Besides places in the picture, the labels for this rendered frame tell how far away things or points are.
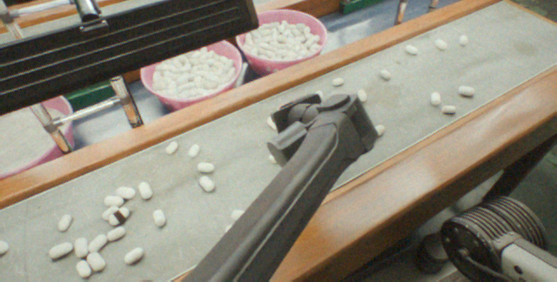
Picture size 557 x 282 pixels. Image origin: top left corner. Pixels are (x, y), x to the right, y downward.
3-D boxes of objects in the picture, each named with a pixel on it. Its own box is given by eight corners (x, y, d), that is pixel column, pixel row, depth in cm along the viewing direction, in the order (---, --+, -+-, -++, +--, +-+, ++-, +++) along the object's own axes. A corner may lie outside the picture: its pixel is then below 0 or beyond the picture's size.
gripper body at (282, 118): (267, 112, 65) (285, 115, 58) (313, 92, 68) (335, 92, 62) (279, 145, 66) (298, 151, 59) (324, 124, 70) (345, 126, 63)
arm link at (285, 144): (380, 143, 51) (352, 92, 49) (321, 192, 48) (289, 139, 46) (337, 138, 62) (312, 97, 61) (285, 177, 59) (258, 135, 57)
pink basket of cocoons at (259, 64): (341, 68, 108) (345, 42, 101) (265, 100, 99) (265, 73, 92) (293, 26, 124) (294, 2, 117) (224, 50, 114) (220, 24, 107)
